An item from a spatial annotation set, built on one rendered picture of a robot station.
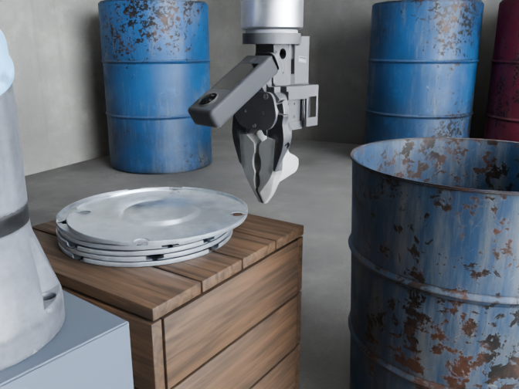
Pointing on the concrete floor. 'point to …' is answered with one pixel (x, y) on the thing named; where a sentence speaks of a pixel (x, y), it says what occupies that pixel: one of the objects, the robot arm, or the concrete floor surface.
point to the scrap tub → (435, 264)
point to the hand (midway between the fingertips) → (259, 194)
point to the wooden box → (204, 309)
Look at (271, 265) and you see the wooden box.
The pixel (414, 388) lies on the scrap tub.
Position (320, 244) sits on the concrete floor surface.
